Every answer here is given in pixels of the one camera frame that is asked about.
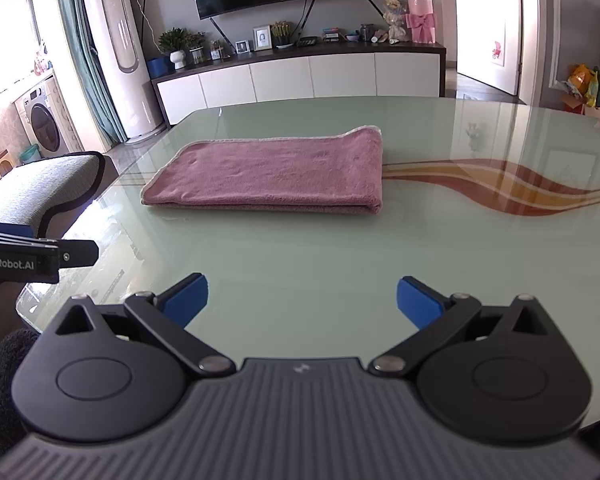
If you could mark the plush bear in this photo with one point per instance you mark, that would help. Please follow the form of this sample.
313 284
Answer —
395 20

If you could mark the black tray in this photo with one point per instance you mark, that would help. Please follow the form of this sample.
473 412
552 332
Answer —
308 41

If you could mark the small photo frame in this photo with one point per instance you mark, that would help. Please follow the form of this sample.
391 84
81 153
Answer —
242 47

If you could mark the potted plant white pot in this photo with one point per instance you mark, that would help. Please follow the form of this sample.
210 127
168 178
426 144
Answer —
175 47

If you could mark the pink towel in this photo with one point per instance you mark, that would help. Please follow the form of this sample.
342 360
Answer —
280 175

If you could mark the window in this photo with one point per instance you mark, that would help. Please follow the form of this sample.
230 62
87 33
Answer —
5 45

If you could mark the small door poster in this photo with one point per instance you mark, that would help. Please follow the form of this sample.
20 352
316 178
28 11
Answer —
498 50

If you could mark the teal curtain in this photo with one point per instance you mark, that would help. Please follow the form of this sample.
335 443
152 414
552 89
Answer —
82 60

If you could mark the washing machine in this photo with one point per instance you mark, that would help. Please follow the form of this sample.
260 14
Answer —
45 120

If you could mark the grey chair black frame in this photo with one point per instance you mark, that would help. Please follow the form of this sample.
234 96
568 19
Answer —
25 195

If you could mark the stack of books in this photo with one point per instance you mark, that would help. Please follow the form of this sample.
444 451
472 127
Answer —
331 35

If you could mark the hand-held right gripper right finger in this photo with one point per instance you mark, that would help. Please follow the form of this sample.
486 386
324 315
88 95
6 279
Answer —
416 301

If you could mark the dark jar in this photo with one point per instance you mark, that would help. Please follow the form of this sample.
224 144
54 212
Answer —
366 33

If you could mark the white door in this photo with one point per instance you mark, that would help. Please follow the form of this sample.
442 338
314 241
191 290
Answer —
490 15

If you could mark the pink gift box with bow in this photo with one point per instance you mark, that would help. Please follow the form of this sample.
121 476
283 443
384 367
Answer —
421 20

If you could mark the orange bag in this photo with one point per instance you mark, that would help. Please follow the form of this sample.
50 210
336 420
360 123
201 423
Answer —
580 80

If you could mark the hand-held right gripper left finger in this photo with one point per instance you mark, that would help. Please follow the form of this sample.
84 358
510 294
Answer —
186 301

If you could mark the blue bowl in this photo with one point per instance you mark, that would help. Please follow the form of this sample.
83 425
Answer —
352 37

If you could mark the white photo frame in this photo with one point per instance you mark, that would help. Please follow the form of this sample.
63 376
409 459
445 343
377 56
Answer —
262 38

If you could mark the dark fuzzy cloth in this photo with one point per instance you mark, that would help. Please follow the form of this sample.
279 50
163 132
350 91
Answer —
10 395

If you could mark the teal basin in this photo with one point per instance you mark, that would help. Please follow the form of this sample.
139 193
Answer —
30 154

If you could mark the white tower air conditioner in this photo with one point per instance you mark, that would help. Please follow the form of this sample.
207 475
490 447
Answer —
125 60

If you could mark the wooden stool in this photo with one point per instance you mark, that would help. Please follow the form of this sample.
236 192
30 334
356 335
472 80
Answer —
0 169

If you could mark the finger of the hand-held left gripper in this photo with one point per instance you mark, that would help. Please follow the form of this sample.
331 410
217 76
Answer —
10 230
80 252

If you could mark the white television cabinet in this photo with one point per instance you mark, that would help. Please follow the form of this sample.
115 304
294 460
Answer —
305 77

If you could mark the yellow green potted plant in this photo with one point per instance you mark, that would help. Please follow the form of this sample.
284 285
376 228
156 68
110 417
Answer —
282 35

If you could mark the blue pot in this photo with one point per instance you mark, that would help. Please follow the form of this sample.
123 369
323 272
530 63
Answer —
157 67

